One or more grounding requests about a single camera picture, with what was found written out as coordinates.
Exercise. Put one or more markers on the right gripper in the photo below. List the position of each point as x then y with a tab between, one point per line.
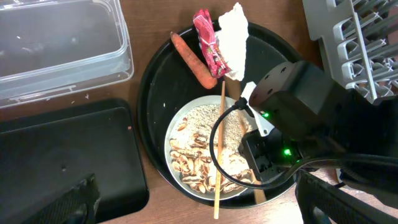
303	104

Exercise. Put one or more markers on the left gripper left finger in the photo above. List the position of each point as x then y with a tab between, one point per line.
76	202

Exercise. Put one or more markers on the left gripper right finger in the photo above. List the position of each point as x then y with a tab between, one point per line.
321	202

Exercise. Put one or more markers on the wooden chopstick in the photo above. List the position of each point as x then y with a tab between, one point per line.
234	91
219	151

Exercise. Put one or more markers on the red snack wrapper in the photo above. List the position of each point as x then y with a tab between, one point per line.
208	44

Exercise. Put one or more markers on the white tissue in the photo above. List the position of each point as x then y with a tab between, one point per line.
231	40

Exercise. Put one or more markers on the orange carrot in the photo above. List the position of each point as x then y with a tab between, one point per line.
198	68

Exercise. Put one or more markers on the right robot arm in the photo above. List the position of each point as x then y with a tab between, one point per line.
368	132

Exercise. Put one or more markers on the grey dishwasher rack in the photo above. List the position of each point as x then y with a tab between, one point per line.
358	43

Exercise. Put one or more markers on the black rectangular tray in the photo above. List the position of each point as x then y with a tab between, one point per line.
45	154

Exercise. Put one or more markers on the grey plate with food scraps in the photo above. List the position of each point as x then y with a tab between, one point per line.
186	146

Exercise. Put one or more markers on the clear plastic bin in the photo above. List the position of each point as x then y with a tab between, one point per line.
52	48

